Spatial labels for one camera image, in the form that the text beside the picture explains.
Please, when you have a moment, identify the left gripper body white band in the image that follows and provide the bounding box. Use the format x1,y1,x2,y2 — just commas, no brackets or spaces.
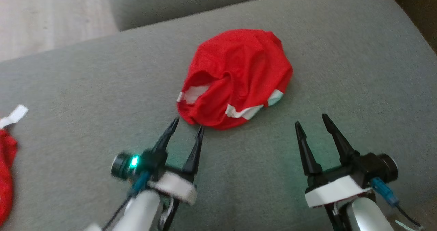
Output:
141,150,198,205

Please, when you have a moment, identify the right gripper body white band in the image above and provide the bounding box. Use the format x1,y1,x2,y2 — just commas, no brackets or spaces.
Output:
304,153,373,208

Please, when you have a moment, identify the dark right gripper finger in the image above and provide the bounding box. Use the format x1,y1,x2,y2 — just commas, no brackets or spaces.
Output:
295,121,323,177
322,114,360,165

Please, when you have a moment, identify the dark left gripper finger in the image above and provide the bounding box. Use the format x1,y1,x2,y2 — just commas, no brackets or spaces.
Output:
151,118,179,155
183,125,205,182

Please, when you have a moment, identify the red garment with white sleeves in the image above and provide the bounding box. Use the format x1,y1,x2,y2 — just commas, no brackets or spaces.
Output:
177,29,293,130

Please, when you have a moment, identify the red garment with white strip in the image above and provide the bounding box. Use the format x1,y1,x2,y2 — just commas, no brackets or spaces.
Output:
0,105,29,226

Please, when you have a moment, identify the large grey sofa seat cushion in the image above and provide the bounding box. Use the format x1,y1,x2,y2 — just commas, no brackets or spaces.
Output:
0,0,437,231

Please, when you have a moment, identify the small grey sofa cushion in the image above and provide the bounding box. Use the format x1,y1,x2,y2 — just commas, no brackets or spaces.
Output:
109,0,308,31

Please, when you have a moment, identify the left arm cable blue connector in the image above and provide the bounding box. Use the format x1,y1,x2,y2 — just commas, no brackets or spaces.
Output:
102,171,151,231

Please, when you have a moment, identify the arm cable blue connector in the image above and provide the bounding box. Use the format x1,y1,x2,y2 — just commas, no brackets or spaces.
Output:
370,177,424,230
102,171,151,231

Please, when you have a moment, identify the right arm cable blue connector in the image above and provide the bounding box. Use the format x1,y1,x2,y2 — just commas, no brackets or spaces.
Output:
370,177,424,230

